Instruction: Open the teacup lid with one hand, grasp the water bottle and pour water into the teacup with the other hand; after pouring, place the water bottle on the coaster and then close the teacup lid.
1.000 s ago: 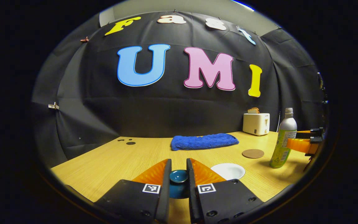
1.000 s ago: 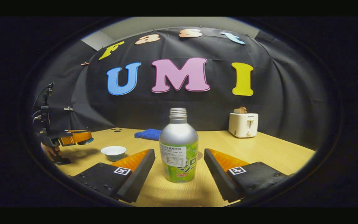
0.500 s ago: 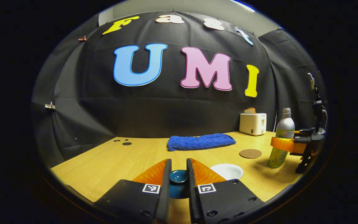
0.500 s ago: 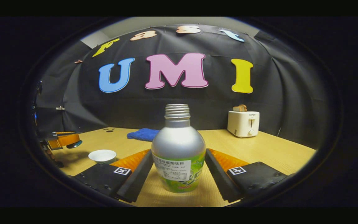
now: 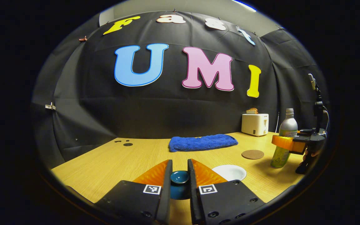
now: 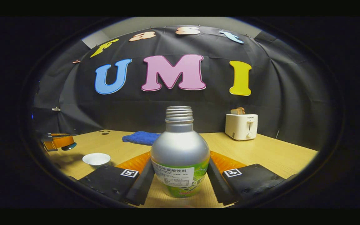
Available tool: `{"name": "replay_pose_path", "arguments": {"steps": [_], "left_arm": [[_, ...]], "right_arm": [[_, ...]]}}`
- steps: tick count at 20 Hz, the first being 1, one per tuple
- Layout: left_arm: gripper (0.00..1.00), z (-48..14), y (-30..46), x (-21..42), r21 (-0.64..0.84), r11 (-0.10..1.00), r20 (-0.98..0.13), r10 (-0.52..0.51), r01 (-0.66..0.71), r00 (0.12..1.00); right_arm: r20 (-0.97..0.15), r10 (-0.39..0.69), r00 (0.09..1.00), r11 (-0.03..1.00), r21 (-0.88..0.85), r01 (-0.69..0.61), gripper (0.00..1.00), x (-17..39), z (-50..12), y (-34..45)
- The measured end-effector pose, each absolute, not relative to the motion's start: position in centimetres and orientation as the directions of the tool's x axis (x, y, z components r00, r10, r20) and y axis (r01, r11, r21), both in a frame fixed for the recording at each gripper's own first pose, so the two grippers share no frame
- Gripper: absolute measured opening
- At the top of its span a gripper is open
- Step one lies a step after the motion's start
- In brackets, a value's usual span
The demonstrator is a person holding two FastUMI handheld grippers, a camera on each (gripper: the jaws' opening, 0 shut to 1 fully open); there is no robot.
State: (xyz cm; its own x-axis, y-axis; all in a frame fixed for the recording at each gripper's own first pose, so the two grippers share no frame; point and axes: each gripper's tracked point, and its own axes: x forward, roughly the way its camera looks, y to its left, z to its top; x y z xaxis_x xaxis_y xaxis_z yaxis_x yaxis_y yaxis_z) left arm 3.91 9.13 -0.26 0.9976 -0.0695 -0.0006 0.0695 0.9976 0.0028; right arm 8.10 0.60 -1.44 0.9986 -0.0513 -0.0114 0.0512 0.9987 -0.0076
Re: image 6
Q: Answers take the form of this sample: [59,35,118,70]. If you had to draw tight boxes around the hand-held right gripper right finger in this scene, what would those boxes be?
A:
[207,151,288,206]

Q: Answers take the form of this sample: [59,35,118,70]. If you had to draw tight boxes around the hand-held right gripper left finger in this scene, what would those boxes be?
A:
[77,152,155,207]

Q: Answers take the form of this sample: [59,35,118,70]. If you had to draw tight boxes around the teal white teacup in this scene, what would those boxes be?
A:
[82,153,111,167]

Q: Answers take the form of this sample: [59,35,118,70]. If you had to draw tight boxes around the silver green water bottle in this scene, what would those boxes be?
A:
[150,106,211,198]

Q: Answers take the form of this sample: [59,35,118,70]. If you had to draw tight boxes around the blue cloth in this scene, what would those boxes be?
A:
[122,131,162,146]

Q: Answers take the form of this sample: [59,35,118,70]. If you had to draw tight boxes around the white toaster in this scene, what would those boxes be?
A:
[225,113,258,141]

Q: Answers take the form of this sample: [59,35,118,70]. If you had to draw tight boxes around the black backdrop cloth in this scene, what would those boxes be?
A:
[32,25,333,150]

